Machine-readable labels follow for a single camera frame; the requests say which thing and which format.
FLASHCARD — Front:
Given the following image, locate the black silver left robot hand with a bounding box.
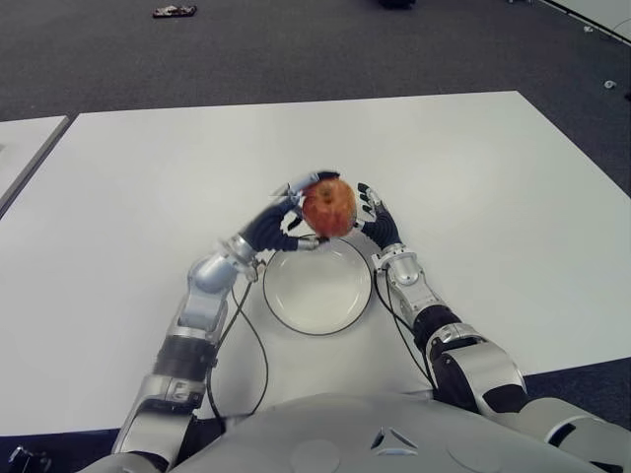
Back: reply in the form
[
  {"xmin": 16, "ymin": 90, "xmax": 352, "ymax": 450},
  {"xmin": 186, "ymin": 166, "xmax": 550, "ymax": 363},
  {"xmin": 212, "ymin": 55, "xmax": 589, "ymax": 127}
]
[{"xmin": 231, "ymin": 170, "xmax": 341, "ymax": 257}]

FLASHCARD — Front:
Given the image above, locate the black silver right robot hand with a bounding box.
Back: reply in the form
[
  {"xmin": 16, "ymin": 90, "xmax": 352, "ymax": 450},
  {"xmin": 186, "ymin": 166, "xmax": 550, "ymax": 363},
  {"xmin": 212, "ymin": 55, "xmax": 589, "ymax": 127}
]
[{"xmin": 350, "ymin": 180, "xmax": 405, "ymax": 250}]

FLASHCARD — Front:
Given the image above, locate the red apple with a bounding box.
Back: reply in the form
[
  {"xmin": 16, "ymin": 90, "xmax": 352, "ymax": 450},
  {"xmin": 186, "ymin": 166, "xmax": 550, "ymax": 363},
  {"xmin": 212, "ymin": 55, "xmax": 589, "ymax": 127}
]
[{"xmin": 301, "ymin": 178, "xmax": 358, "ymax": 237}]

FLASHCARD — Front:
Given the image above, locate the white plate with black rim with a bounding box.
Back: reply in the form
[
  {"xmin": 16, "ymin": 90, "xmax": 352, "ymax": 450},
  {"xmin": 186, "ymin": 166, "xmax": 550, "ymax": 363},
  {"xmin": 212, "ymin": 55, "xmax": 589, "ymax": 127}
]
[{"xmin": 262, "ymin": 235, "xmax": 374, "ymax": 337}]

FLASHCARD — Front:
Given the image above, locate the grey robot torso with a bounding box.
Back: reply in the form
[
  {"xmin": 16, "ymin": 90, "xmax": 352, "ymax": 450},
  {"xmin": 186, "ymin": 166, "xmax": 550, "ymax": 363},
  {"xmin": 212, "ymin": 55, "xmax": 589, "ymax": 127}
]
[{"xmin": 172, "ymin": 391, "xmax": 607, "ymax": 473}]

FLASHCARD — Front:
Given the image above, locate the red black object on floor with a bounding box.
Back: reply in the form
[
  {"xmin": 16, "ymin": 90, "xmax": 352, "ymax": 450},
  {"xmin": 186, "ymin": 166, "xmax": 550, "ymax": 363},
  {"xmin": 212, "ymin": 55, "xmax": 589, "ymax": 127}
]
[{"xmin": 151, "ymin": 4, "xmax": 198, "ymax": 19}]

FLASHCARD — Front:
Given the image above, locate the white neighbouring table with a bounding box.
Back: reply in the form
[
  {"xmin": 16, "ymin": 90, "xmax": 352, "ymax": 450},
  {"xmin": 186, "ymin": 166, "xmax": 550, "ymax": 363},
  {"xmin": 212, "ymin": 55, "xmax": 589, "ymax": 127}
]
[
  {"xmin": 544, "ymin": 0, "xmax": 631, "ymax": 38},
  {"xmin": 0, "ymin": 115, "xmax": 70, "ymax": 213}
]

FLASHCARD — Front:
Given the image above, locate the black device beside robot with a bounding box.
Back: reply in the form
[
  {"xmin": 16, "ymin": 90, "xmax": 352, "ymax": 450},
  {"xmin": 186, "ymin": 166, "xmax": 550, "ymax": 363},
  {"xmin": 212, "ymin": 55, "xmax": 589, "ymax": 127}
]
[{"xmin": 7, "ymin": 445, "xmax": 53, "ymax": 473}]

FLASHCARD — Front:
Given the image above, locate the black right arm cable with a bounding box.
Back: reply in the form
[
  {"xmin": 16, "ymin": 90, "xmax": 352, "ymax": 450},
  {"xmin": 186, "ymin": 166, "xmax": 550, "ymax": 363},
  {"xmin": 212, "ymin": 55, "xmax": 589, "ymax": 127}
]
[{"xmin": 373, "ymin": 270, "xmax": 438, "ymax": 393}]

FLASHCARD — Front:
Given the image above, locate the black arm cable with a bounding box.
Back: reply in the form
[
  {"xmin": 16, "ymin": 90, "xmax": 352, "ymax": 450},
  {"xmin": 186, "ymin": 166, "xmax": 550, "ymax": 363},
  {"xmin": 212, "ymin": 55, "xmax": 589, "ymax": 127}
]
[
  {"xmin": 373, "ymin": 270, "xmax": 438, "ymax": 393},
  {"xmin": 205, "ymin": 263, "xmax": 270, "ymax": 423}
]

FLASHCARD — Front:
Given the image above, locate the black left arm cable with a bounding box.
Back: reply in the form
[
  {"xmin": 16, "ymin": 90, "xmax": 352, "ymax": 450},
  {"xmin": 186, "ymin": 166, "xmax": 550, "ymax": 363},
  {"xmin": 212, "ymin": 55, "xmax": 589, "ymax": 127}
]
[{"xmin": 205, "ymin": 263, "xmax": 270, "ymax": 423}]

